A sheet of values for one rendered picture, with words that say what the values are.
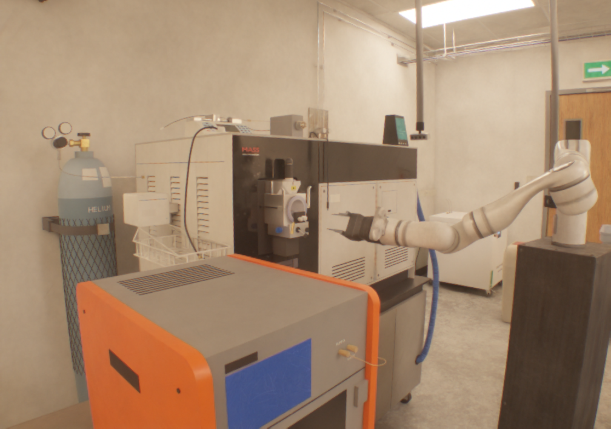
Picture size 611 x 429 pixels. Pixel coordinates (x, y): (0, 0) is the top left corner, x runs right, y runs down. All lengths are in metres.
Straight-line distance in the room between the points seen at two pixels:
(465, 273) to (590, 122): 2.04
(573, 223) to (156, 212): 1.33
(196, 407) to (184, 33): 2.27
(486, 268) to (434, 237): 3.36
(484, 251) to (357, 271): 2.71
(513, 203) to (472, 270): 3.44
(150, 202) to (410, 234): 0.84
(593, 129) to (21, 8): 4.74
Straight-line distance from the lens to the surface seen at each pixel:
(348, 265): 1.65
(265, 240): 1.30
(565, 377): 1.40
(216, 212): 1.25
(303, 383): 0.60
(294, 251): 1.29
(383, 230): 1.04
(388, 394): 2.10
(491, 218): 0.96
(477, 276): 4.36
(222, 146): 1.21
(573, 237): 1.37
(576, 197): 0.94
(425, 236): 0.98
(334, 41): 3.53
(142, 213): 1.37
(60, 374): 2.36
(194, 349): 0.48
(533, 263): 1.34
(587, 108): 4.76
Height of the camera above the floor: 1.34
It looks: 5 degrees down
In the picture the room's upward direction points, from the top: straight up
